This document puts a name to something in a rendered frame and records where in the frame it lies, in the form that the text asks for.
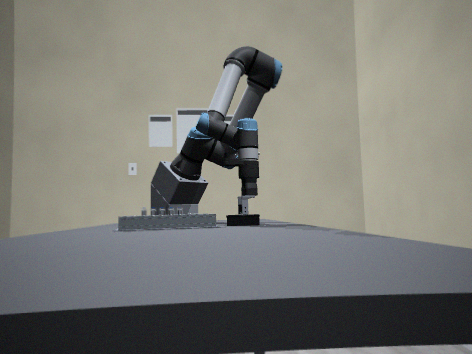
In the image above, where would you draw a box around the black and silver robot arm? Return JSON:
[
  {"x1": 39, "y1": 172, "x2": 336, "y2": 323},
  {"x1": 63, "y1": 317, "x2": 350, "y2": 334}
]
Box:
[{"x1": 170, "y1": 46, "x2": 282, "y2": 181}]

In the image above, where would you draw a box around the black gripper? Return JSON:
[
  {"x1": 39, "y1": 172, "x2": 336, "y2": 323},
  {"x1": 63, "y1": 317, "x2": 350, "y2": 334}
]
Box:
[{"x1": 223, "y1": 148, "x2": 260, "y2": 214}]

